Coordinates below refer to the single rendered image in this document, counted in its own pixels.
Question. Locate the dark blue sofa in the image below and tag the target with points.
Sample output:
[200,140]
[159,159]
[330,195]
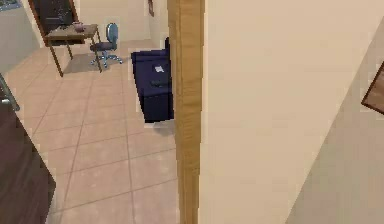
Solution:
[154,90]

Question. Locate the blue office chair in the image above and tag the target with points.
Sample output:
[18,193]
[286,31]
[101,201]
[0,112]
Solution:
[108,45]

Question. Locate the pink bowl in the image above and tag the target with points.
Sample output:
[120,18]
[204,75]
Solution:
[78,26]

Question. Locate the brown wooden desk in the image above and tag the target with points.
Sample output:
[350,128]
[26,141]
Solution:
[70,33]

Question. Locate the dark brown room door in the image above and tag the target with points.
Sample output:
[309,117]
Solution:
[20,173]

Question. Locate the brown framed picture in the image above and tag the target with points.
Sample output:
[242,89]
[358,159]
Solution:
[376,90]

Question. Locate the light wooden door frame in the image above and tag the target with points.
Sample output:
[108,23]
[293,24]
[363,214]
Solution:
[187,110]

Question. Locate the small framed wall picture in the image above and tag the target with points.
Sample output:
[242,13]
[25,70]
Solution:
[151,7]

